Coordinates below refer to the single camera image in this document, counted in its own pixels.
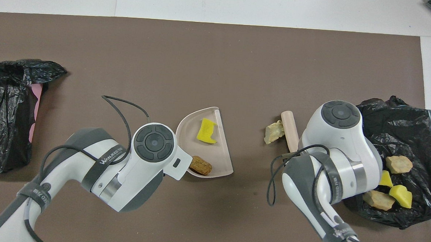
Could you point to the notched yellow sponge piece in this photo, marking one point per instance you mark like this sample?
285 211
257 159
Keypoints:
205 131

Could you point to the beige plastic dustpan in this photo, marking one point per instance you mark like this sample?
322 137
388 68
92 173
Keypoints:
189 134

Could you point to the brown cork lump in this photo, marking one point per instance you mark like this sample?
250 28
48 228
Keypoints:
201 166

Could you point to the beige foam chunk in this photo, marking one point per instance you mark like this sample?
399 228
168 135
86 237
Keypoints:
398 164
378 199
274 133

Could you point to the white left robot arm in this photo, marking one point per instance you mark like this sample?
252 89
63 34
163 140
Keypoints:
151 143

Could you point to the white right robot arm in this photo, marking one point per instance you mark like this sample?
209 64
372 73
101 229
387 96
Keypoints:
340 135

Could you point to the pink plastic bin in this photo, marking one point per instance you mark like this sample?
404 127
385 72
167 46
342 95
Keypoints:
35 108

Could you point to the black trash bag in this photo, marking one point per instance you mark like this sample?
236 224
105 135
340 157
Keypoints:
0 143
414 127

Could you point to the brown table mat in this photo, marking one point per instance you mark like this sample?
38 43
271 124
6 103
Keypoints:
219 51

